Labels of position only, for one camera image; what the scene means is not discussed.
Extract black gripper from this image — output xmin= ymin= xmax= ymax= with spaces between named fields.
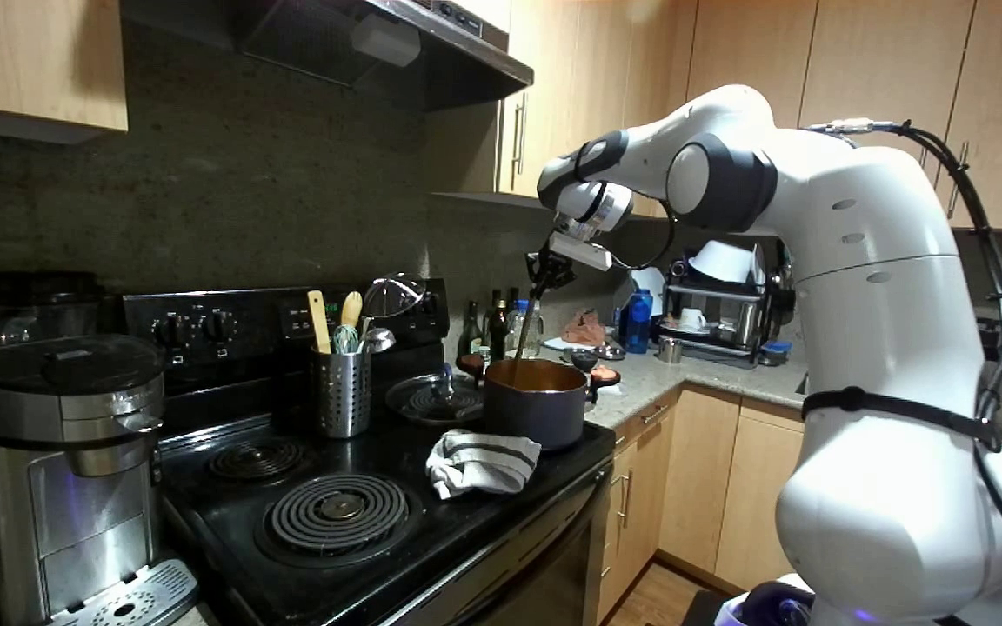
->
xmin=523 ymin=243 xmax=581 ymax=303

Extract black electric stove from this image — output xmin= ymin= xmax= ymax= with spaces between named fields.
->
xmin=116 ymin=276 xmax=618 ymax=626

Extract clear water bottle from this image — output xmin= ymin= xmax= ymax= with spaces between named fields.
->
xmin=500 ymin=296 xmax=546 ymax=361

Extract tall dark glass bottle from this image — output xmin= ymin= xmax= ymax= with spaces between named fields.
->
xmin=486 ymin=288 xmax=510 ymax=361

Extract pink cloth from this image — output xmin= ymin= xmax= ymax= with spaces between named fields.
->
xmin=555 ymin=309 xmax=613 ymax=350

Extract short dark glass bottle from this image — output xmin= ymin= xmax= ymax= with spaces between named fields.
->
xmin=460 ymin=303 xmax=490 ymax=361

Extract blue jug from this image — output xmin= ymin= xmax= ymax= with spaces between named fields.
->
xmin=618 ymin=288 xmax=656 ymax=357

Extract shiny metal kitchen utensil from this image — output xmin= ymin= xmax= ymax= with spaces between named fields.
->
xmin=362 ymin=271 xmax=427 ymax=354

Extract white mug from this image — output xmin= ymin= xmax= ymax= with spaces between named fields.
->
xmin=670 ymin=305 xmax=713 ymax=339

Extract black pan with lid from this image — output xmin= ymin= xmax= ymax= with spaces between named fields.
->
xmin=381 ymin=365 xmax=486 ymax=429

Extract metal dish rack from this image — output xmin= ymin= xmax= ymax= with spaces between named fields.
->
xmin=656 ymin=271 xmax=799 ymax=365

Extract white grey dish cloth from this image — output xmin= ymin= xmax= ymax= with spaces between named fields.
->
xmin=422 ymin=424 xmax=546 ymax=505

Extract white bowl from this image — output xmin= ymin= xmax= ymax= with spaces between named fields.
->
xmin=686 ymin=236 xmax=767 ymax=288

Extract round wooden spoon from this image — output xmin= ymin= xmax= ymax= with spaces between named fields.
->
xmin=336 ymin=288 xmax=366 ymax=339

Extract metal utensil holder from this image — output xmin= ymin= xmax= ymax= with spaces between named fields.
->
xmin=315 ymin=345 xmax=374 ymax=440

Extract flat wooden spatula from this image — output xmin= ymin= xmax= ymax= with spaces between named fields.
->
xmin=302 ymin=285 xmax=335 ymax=357

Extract wooden base cabinets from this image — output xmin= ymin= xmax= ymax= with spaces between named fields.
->
xmin=584 ymin=382 xmax=810 ymax=626

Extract dark range hood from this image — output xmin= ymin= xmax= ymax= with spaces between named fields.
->
xmin=118 ymin=0 xmax=534 ymax=114

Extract purple white object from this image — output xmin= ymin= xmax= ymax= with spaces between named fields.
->
xmin=713 ymin=569 xmax=825 ymax=626

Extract black countertop appliance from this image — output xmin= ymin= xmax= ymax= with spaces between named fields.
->
xmin=0 ymin=267 xmax=118 ymax=350

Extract silver coffee maker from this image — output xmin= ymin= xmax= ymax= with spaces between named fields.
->
xmin=0 ymin=331 xmax=200 ymax=626

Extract wooden cabinet beside coffee maker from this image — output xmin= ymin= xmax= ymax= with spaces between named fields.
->
xmin=0 ymin=0 xmax=132 ymax=150

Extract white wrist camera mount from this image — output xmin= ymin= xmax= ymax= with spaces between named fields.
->
xmin=546 ymin=232 xmax=618 ymax=276

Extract grey pot with orange handles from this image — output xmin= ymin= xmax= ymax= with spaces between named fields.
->
xmin=454 ymin=350 xmax=623 ymax=451

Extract wooden wall cabinet beside hood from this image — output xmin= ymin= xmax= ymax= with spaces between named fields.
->
xmin=422 ymin=0 xmax=701 ymax=221

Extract black velcro strap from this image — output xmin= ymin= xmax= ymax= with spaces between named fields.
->
xmin=799 ymin=386 xmax=1002 ymax=451

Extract wooden wall cabinets over sink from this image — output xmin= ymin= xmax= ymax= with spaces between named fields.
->
xmin=686 ymin=0 xmax=1002 ymax=232

